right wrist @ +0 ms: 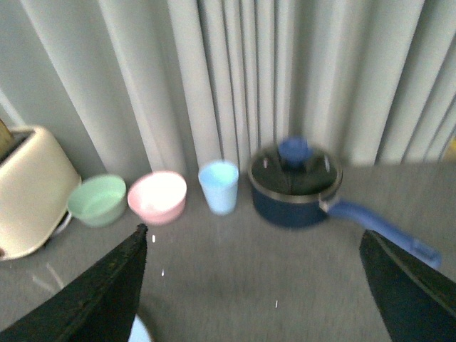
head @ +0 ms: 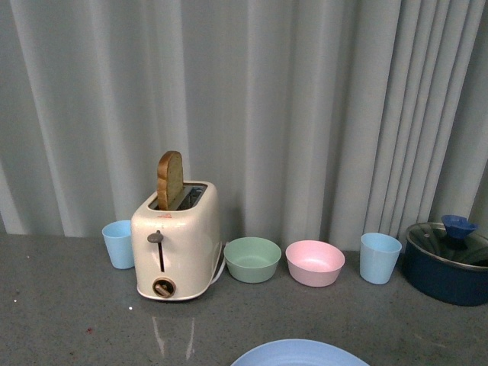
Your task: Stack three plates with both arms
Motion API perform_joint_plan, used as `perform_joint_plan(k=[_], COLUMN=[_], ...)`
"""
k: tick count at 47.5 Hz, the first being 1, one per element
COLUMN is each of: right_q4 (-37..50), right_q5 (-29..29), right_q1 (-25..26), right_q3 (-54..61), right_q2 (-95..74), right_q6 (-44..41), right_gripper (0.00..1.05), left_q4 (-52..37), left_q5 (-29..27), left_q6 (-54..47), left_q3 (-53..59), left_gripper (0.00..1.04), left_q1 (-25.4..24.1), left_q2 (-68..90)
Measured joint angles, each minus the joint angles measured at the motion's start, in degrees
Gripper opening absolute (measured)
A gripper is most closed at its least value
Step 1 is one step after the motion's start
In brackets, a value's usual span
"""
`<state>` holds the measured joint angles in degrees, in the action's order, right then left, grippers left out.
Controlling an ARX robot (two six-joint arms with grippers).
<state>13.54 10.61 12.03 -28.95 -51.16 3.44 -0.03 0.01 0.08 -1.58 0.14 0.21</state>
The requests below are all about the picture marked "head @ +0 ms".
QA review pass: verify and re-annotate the toast bread slice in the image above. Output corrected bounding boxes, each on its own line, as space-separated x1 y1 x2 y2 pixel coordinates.
157 151 184 210

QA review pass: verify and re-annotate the green bowl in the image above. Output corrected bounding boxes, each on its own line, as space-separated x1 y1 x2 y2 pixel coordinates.
223 237 281 284

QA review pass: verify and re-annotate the cream white toaster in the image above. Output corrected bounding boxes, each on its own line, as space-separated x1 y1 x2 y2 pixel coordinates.
131 181 223 301

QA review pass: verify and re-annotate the grey curtain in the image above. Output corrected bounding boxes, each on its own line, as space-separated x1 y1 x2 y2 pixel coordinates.
1 1 487 250

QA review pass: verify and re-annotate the pink bowl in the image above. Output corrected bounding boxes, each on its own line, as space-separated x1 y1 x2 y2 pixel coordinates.
285 240 345 287

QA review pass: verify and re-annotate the light blue cup left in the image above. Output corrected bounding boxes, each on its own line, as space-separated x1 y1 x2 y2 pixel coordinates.
102 220 134 270

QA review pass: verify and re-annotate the light blue cup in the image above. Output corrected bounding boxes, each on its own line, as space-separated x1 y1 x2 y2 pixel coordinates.
360 233 402 284
102 220 134 270

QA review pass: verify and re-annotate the light blue cup right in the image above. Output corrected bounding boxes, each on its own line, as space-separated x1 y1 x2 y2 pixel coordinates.
360 233 402 284

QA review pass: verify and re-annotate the blue plate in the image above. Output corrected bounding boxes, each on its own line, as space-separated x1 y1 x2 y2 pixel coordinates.
232 339 368 366

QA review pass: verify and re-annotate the dark blue pot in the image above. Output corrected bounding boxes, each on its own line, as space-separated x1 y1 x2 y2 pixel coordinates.
402 241 487 307

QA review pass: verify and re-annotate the glass pot lid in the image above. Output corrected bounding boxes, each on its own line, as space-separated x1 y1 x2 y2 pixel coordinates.
406 215 487 271

